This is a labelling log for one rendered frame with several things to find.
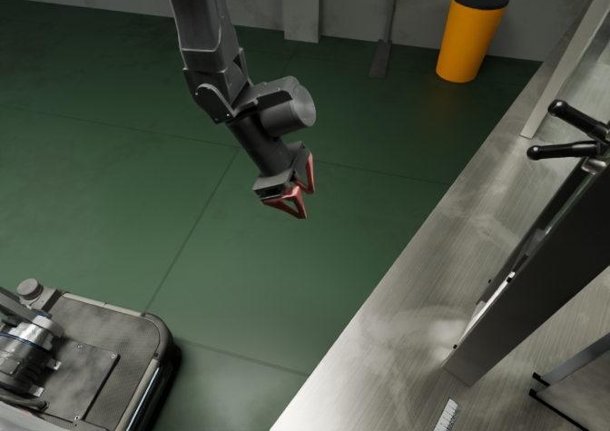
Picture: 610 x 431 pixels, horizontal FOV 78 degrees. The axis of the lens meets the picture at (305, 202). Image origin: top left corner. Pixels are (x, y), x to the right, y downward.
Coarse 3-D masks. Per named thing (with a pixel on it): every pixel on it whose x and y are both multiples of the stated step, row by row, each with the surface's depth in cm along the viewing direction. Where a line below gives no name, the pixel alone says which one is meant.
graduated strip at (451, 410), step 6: (450, 402) 58; (456, 402) 58; (444, 408) 57; (450, 408) 57; (456, 408) 57; (444, 414) 57; (450, 414) 57; (456, 414) 57; (438, 420) 56; (444, 420) 56; (450, 420) 56; (438, 426) 56; (444, 426) 56; (450, 426) 56
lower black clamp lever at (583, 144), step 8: (560, 144) 31; (568, 144) 30; (576, 144) 30; (584, 144) 29; (592, 144) 29; (528, 152) 32; (536, 152) 32; (544, 152) 32; (552, 152) 31; (560, 152) 31; (568, 152) 30; (576, 152) 30; (584, 152) 29; (592, 152) 29; (536, 160) 32
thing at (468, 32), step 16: (464, 0) 246; (480, 0) 246; (496, 0) 246; (448, 16) 263; (464, 16) 250; (480, 16) 246; (496, 16) 247; (448, 32) 266; (464, 32) 256; (480, 32) 254; (448, 48) 271; (464, 48) 264; (480, 48) 264; (448, 64) 278; (464, 64) 273; (480, 64) 280; (448, 80) 286; (464, 80) 283
